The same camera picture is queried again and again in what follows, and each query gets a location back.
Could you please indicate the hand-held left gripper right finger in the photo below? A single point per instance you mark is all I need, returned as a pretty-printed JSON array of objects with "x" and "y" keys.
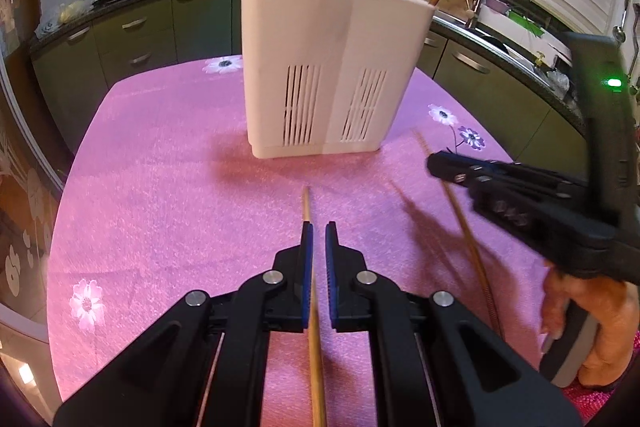
[{"x": 334, "y": 287}]

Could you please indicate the hanging dark ladle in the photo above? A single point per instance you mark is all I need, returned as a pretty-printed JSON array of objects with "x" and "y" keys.
[{"x": 620, "y": 32}]

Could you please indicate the steel sink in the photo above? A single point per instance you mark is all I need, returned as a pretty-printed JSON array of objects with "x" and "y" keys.
[{"x": 457, "y": 19}]

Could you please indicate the green tray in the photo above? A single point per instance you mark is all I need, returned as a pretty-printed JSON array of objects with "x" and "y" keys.
[{"x": 522, "y": 24}]

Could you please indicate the white plastic bag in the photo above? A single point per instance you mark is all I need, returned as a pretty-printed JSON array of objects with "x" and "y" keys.
[{"x": 65, "y": 17}]

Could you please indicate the pink floral tablecloth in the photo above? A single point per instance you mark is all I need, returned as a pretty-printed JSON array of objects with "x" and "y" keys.
[{"x": 175, "y": 187}]

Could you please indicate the person's right forearm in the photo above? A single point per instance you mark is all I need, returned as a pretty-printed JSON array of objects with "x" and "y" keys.
[{"x": 595, "y": 407}]

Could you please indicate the black basin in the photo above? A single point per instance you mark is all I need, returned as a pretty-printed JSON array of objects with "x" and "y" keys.
[{"x": 490, "y": 43}]

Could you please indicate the person's right hand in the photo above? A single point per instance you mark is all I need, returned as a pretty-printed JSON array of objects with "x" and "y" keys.
[{"x": 615, "y": 322}]

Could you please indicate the white plastic utensil holder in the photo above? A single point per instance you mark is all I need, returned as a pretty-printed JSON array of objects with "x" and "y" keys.
[{"x": 300, "y": 37}]

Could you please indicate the clear plastic bag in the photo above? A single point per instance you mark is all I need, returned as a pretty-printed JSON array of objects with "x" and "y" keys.
[{"x": 559, "y": 79}]

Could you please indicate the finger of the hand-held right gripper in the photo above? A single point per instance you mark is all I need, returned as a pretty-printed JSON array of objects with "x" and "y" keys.
[
  {"x": 450, "y": 169},
  {"x": 510, "y": 212}
]

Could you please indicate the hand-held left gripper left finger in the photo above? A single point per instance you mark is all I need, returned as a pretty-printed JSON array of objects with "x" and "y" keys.
[{"x": 304, "y": 287}]

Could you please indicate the purple basket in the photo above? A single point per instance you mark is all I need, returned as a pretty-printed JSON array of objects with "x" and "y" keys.
[{"x": 495, "y": 6}]

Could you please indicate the green lower cabinet row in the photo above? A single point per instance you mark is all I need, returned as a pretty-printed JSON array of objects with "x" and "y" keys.
[
  {"x": 140, "y": 32},
  {"x": 500, "y": 97}
]

